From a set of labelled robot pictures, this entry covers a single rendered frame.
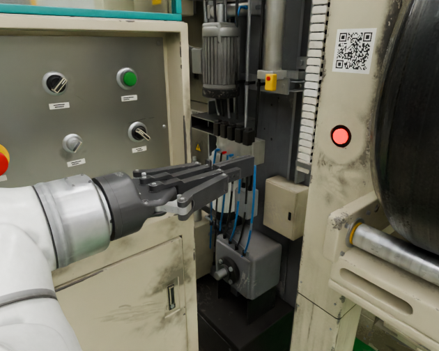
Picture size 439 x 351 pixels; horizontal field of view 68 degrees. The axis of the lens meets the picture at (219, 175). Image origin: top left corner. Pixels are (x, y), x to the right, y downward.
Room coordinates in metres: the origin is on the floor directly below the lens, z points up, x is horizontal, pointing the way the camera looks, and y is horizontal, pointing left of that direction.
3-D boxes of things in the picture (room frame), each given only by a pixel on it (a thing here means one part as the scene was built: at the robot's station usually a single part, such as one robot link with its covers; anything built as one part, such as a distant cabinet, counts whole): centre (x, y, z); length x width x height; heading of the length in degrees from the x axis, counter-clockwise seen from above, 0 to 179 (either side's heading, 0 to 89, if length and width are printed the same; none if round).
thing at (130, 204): (0.35, 0.10, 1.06); 0.09 x 0.08 x 0.07; 129
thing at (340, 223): (0.63, -0.36, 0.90); 0.40 x 0.03 x 0.10; 129
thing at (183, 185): (0.38, 0.04, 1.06); 0.11 x 0.01 x 0.04; 128
